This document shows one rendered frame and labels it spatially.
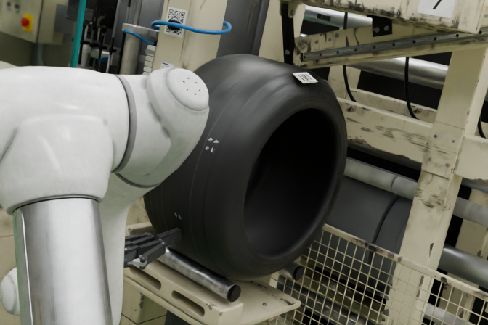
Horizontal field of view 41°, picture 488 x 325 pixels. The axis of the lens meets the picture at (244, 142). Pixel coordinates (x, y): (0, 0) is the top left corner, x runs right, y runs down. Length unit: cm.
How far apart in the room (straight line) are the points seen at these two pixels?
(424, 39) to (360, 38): 20
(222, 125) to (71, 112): 73
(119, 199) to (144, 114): 22
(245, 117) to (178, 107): 66
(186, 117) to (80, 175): 16
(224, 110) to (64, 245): 80
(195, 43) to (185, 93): 98
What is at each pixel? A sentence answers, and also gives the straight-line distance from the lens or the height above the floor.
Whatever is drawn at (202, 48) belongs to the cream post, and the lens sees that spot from 183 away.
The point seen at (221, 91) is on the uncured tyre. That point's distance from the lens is 154.
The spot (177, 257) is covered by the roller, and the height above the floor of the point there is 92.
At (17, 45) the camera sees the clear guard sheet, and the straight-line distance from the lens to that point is 182.
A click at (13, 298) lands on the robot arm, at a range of 131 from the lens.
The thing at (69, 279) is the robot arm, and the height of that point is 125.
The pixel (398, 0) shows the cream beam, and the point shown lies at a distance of 174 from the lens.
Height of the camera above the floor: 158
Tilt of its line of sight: 11 degrees down
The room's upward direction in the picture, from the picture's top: 12 degrees clockwise
